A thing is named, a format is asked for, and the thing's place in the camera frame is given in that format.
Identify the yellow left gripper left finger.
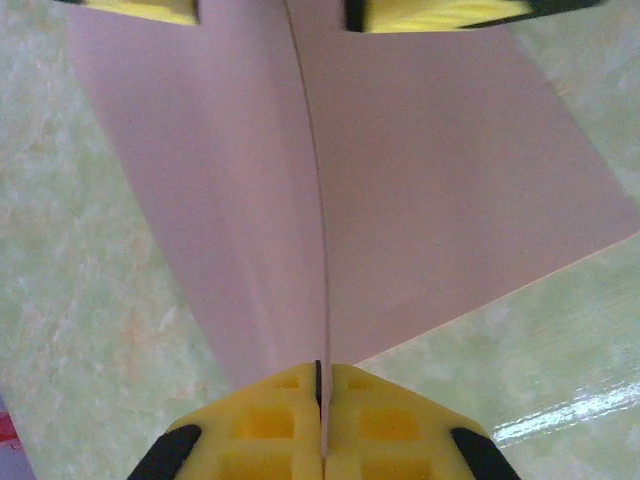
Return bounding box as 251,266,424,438
127,360,324,480

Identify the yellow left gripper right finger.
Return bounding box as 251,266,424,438
324,363,521,480

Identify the pink file folder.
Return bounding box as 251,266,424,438
64,0,640,459

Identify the white floral tablecloth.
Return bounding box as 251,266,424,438
0,394,36,480

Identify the green marbled table mat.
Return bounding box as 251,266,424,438
0,0,640,480

